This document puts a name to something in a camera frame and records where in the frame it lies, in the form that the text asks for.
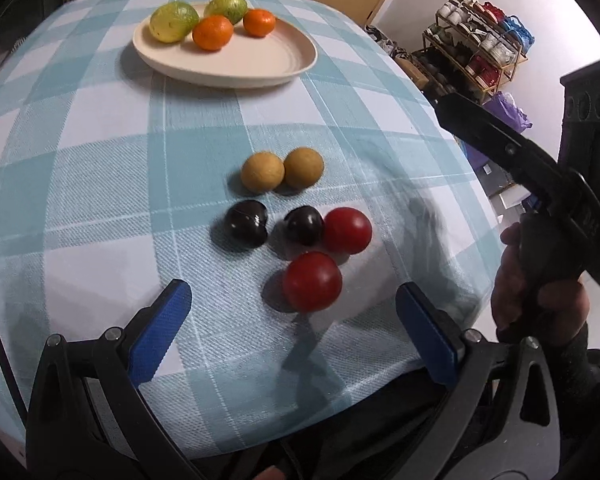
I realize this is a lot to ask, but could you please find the red tomato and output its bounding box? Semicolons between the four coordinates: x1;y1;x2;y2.
323;207;373;255
283;252;342;313

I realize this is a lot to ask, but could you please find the brown longan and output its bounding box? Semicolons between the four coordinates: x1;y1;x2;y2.
284;146;325;190
240;152;285;194

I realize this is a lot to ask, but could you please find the dark plum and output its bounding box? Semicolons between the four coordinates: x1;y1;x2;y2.
224;200;268;248
283;205;325;247

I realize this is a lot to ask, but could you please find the small orange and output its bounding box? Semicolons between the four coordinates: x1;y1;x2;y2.
242;9;277;38

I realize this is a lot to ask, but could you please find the green yellow citrus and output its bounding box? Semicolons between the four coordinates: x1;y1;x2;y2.
204;0;248;25
149;0;200;44

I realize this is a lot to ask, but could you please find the large orange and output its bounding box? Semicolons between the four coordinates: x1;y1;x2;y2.
193;15;234;52

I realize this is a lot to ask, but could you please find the person's right hand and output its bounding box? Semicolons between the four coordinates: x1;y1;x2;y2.
491;222;591;346

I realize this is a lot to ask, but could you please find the purple bag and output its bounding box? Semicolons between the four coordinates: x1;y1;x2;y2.
483;91;532;133

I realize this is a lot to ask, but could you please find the wooden shoe rack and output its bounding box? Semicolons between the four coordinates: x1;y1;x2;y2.
412;0;535;104

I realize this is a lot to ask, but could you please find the teal checked tablecloth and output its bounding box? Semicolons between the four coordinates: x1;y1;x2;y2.
0;0;502;458

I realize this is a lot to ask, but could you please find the cream round plate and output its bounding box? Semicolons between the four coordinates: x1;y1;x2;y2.
132;18;318;89

